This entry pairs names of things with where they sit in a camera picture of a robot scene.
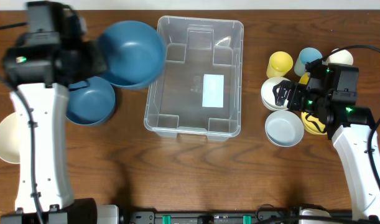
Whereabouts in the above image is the light grey small bowl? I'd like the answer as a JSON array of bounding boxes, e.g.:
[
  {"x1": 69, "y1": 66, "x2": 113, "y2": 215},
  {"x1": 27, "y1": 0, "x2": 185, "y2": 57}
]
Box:
[{"x1": 264, "y1": 111, "x2": 304, "y2": 147}]

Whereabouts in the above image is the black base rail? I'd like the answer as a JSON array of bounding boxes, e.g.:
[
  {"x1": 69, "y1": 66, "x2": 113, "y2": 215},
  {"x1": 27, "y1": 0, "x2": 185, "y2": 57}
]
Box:
[{"x1": 129, "y1": 210, "x2": 354, "y2": 224}]

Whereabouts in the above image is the white label in bin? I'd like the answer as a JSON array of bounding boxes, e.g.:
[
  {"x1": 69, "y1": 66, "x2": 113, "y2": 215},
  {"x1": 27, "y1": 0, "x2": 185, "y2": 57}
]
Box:
[{"x1": 202, "y1": 74, "x2": 224, "y2": 108}]

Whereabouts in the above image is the yellow small bowl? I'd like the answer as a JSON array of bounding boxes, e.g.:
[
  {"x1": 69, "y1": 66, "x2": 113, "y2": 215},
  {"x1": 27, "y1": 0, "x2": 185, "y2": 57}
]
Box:
[{"x1": 301, "y1": 112, "x2": 326, "y2": 135}]

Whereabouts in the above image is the dark blue bowl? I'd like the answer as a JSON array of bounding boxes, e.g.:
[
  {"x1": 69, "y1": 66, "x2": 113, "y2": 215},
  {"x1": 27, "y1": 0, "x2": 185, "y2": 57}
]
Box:
[
  {"x1": 66, "y1": 77, "x2": 116, "y2": 126},
  {"x1": 97, "y1": 21, "x2": 166, "y2": 90}
]

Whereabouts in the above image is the cream cup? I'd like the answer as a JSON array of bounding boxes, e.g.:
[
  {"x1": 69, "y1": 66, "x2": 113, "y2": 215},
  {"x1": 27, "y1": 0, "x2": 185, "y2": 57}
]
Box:
[{"x1": 326, "y1": 50, "x2": 354, "y2": 65}]

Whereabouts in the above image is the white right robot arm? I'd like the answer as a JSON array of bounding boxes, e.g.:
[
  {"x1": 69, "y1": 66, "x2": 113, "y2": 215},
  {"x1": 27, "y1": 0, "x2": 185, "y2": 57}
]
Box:
[{"x1": 271, "y1": 78, "x2": 380, "y2": 221}]

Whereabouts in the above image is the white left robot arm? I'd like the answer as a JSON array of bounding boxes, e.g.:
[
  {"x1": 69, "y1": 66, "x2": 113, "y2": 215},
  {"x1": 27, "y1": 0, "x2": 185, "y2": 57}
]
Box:
[{"x1": 1, "y1": 29, "x2": 99, "y2": 223}]

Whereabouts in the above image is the yellow cup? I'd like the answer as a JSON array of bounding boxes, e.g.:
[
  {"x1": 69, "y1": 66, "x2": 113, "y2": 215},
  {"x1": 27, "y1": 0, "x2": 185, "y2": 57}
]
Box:
[
  {"x1": 299, "y1": 72, "x2": 310, "y2": 85},
  {"x1": 266, "y1": 51, "x2": 294, "y2": 78}
]

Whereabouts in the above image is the light blue cup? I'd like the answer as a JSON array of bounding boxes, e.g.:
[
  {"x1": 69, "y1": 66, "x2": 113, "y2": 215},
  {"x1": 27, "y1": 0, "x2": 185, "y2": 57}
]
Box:
[{"x1": 294, "y1": 47, "x2": 322, "y2": 77}]

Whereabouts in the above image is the cream large bowl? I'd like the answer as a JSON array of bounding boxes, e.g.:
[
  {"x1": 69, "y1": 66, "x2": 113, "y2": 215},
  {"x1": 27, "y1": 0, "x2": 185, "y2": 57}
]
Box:
[{"x1": 0, "y1": 113, "x2": 20, "y2": 164}]

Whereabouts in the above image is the white small bowl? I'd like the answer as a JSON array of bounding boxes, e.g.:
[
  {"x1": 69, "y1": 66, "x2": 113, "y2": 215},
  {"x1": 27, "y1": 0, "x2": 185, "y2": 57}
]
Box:
[{"x1": 261, "y1": 77, "x2": 289, "y2": 111}]

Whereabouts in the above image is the clear plastic storage bin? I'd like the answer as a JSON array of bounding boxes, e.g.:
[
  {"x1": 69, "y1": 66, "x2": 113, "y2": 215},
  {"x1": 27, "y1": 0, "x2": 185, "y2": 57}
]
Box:
[{"x1": 144, "y1": 16, "x2": 244, "y2": 141}]

